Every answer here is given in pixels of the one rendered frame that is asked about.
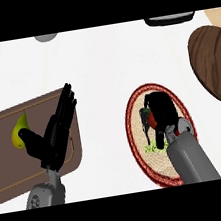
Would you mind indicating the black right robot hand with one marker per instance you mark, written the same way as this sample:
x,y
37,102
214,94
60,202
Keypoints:
x,y
164,110

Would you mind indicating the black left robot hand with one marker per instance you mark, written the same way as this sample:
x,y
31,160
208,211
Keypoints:
x,y
56,134

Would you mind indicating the red bell pepper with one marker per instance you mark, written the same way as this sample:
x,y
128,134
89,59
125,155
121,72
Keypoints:
x,y
151,120

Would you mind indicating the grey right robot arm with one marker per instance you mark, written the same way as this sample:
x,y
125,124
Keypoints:
x,y
190,155

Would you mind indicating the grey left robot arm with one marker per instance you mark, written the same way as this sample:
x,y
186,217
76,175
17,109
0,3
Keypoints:
x,y
47,190

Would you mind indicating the oval red rimmed placemat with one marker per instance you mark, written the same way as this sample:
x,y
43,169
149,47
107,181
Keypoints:
x,y
135,125

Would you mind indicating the dark brown wooden bowl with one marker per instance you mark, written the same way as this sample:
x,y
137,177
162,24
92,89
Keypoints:
x,y
214,64

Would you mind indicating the yellow green pear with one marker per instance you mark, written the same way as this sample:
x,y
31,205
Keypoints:
x,y
18,133

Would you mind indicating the brown cutting board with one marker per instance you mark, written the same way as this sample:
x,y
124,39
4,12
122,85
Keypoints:
x,y
10,148

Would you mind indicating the black flat appliance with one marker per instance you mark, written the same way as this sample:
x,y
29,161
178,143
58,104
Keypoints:
x,y
170,19

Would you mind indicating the grey round object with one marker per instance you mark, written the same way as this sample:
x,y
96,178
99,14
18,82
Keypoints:
x,y
46,37

